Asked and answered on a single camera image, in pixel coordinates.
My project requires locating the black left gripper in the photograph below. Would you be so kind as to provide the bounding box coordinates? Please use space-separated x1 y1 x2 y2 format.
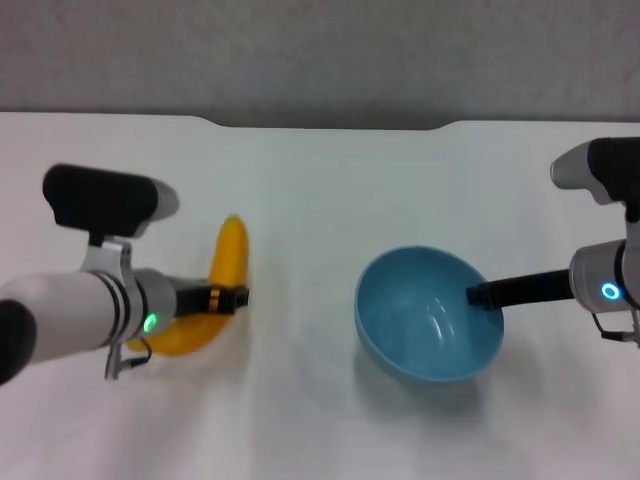
170 282 251 320

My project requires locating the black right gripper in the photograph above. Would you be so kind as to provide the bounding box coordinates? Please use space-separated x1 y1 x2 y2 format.
465 268 574 312

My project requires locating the yellow banana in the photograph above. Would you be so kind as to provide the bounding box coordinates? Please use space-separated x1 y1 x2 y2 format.
124 214 251 358

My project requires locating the blue plastic bowl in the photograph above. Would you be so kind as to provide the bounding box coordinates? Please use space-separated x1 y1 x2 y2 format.
354 244 505 385

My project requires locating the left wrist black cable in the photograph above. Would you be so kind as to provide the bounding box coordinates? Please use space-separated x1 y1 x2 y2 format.
117 337 154 371

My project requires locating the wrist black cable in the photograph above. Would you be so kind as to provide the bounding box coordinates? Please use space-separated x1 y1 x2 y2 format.
589 310 637 342
117 337 154 371

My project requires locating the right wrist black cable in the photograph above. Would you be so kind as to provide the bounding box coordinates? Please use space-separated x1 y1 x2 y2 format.
589 310 637 342

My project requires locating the left wrist camera black silver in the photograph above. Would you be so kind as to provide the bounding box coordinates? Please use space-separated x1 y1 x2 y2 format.
42 163 180 242

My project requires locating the wrist camera black silver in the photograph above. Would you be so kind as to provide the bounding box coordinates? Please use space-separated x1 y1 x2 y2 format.
42 163 180 242
549 135 640 206

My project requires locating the right wrist camera black silver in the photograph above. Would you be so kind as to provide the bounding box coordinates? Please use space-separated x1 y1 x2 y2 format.
549 135 640 206

